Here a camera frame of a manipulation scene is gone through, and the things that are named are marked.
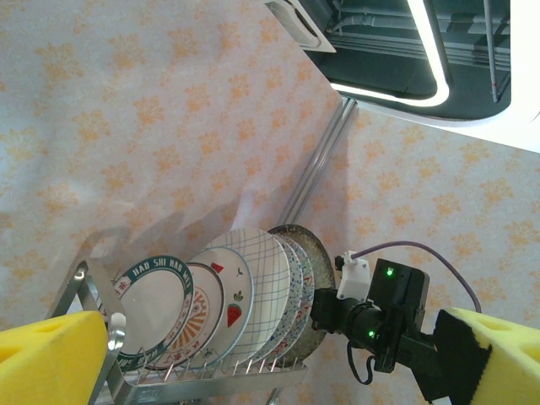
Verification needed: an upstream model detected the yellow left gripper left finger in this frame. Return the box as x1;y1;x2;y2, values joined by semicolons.
0;310;111;405

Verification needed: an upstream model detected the thin black gripper wire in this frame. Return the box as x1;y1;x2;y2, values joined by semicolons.
347;340;377;386

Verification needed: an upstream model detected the blue grid cream plate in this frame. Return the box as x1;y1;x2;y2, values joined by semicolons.
206;227;292;364

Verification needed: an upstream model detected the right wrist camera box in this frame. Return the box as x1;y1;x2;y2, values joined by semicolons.
335;251;371;300

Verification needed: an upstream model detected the colourful floral plate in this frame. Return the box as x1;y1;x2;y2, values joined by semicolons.
269;240;316;359

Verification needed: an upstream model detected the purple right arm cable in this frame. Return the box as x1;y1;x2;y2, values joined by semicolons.
356;240;484;316

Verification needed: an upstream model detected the white ceiling light strip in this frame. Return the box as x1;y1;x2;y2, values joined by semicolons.
330;0;451;109

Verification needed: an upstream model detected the watermelon print white plate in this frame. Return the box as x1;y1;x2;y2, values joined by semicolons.
185;246;256;368

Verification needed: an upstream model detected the aluminium frame post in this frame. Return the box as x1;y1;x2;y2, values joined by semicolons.
276;95;359;224

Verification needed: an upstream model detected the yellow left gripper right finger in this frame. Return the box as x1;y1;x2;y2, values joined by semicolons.
433;306;540;405

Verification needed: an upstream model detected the chrome metal dish rack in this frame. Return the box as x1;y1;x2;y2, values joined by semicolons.
46;225;309;405

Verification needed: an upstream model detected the grey ceiling pipe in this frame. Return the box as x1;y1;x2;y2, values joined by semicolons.
482;0;503;103

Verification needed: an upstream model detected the orange sunburst plate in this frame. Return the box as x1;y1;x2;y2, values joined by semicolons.
145;262;226;370

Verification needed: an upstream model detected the dark speckled stoneware plate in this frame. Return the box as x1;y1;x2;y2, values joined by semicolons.
267;224;334;362

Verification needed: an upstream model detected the blue speckled plate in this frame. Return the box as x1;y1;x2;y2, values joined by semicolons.
252;234;305;364

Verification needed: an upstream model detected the white ceiling air vent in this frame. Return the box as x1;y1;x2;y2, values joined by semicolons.
264;0;338;54

